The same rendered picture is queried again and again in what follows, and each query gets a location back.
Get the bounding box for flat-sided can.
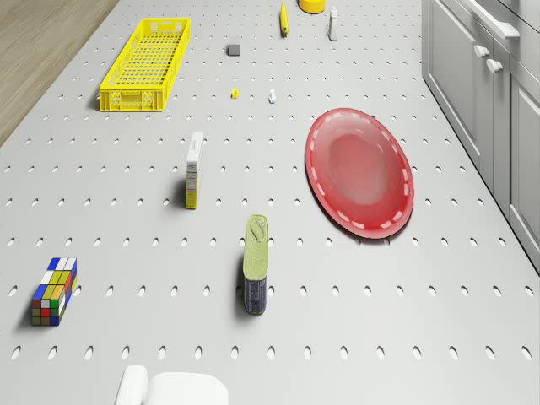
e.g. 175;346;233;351
242;213;270;316

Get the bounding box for white and yellow box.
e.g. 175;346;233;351
184;131;205;210

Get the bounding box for red plate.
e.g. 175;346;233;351
304;107;416;240

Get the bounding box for small white bottle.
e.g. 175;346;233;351
327;5;339;42

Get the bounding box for yellow basket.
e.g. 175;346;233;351
99;17;192;113

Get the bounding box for puzzle cube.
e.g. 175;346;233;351
31;256;78;327

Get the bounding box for white cabinet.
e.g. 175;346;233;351
421;0;540;276

